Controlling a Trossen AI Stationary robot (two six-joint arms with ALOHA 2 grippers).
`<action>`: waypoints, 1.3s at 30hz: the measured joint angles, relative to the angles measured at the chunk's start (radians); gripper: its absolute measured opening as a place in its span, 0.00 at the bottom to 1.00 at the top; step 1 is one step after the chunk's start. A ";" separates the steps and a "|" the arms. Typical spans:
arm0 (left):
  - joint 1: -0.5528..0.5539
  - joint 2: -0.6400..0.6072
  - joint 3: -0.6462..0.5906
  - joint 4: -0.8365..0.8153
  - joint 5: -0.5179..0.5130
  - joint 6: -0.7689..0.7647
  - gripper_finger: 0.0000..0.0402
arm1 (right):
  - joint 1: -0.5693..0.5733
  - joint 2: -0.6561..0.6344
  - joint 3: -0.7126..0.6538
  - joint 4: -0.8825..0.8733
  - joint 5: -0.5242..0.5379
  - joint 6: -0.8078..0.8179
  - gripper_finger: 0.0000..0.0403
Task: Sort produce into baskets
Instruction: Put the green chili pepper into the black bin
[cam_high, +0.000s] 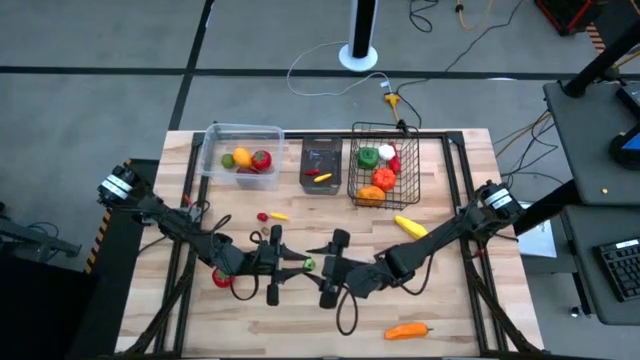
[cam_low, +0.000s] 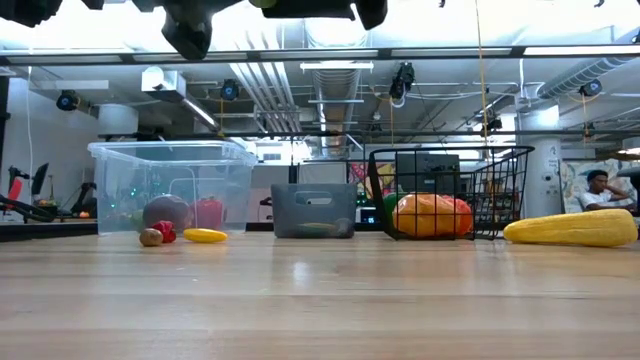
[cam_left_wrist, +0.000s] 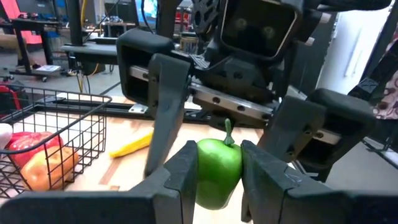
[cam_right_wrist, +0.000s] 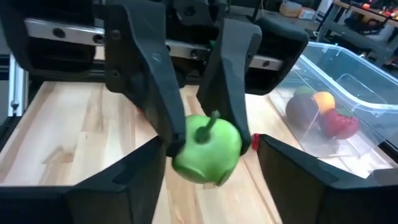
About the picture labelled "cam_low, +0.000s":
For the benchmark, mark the black background robot arm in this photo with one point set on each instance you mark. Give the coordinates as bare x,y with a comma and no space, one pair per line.
30,212

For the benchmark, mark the large green bell pepper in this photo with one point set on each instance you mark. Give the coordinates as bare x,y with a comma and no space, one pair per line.
392,202

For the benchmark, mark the orange bell pepper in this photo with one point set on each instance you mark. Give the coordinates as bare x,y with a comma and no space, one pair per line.
425,216

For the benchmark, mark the white round column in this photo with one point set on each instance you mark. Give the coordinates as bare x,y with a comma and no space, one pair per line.
545,170

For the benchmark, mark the clear plastic bin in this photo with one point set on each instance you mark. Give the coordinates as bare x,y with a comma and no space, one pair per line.
120,190

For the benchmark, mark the dark maroon plum fruit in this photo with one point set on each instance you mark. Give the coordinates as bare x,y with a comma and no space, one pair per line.
166,211

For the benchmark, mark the silver spiral duct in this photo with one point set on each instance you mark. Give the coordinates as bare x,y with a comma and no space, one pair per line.
575,77

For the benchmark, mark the white ceiling air unit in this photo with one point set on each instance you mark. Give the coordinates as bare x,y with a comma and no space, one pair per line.
165,82

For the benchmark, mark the gray plastic bin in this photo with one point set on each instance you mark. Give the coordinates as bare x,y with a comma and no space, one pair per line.
300,210

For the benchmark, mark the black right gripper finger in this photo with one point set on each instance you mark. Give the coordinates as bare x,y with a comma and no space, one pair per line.
310,9

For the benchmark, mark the silver ventilation duct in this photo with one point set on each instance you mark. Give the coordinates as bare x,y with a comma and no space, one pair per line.
335,100

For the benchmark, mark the black monitor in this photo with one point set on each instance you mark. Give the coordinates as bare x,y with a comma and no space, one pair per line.
430,172

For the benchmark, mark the small brown potato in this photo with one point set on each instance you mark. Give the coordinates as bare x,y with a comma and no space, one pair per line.
151,237

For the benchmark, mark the person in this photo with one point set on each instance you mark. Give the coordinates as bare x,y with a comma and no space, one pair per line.
597,195

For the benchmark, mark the colourful wall poster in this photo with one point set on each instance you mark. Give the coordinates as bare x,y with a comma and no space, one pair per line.
357,172

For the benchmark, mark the small red bell pepper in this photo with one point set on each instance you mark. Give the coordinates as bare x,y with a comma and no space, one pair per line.
166,230

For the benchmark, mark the leaf pattern wall panel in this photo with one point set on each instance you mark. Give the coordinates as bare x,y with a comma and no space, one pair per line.
567,180

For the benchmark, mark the small white box device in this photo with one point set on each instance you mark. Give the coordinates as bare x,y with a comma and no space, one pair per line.
370,215

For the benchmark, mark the large yellow corn cob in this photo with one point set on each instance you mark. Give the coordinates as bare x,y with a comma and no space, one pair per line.
570,229

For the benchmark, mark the black ceiling reel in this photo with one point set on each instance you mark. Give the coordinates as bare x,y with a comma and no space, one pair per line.
229,90
66,100
401,80
590,88

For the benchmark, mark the black overhead light beam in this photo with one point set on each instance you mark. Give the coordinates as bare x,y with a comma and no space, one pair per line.
385,52

